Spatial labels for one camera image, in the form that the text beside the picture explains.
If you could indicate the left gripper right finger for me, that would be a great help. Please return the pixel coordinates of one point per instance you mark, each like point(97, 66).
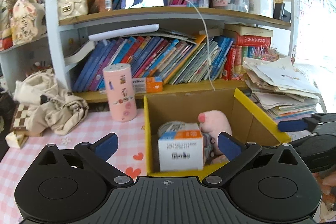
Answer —
point(239, 156)

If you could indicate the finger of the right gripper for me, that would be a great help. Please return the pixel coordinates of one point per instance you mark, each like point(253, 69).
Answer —
point(320, 123)

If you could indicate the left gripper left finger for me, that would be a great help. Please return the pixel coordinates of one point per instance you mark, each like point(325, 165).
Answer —
point(96, 156)

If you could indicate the pink plush pig toy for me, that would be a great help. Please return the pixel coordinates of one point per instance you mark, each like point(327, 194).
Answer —
point(214, 122)

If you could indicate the orange white usmile box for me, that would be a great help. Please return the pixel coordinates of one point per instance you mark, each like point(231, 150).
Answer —
point(182, 149)

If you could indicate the clear tape roll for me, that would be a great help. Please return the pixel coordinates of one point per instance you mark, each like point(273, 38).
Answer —
point(170, 126)

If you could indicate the pink checkered table mat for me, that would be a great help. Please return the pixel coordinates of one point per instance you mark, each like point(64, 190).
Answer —
point(129, 157)

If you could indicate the yellow cardboard box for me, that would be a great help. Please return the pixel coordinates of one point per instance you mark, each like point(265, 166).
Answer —
point(228, 110)

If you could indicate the stack of papers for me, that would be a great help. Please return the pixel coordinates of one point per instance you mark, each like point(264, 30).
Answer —
point(280, 89)

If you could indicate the pink cylindrical container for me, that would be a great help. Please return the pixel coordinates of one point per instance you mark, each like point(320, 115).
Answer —
point(119, 91)

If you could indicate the beige cloth bag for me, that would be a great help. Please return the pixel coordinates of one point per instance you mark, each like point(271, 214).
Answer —
point(50, 105)

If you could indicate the wooden chessboard box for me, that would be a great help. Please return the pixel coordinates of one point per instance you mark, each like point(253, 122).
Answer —
point(19, 122)

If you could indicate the white wedge block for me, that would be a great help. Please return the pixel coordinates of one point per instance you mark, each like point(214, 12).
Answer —
point(15, 141)

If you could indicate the small orange box on shelf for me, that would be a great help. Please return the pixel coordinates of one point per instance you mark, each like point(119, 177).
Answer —
point(147, 85)

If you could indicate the row of books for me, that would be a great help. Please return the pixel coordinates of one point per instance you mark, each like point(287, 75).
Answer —
point(175, 60)

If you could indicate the white pen holder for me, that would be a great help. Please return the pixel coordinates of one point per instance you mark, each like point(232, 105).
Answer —
point(261, 7)

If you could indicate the white desk lamp bar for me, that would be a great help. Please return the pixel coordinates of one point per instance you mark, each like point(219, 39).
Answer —
point(124, 32)

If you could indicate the white quilted handbag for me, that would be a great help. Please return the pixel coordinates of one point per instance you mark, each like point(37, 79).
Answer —
point(72, 8)

